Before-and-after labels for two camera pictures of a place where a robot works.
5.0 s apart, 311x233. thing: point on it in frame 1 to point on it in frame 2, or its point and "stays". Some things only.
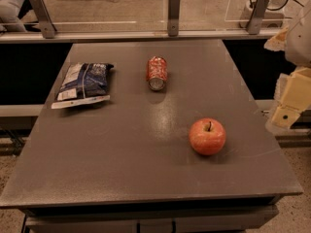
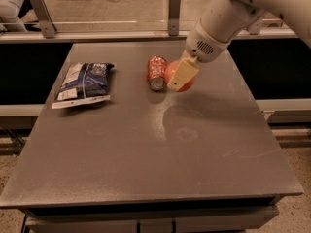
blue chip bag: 84,83 stays
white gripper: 299,44 to 204,47
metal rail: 88,36 stays
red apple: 207,136 to 171,71
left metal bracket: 45,18 stays
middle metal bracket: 173,13 stays
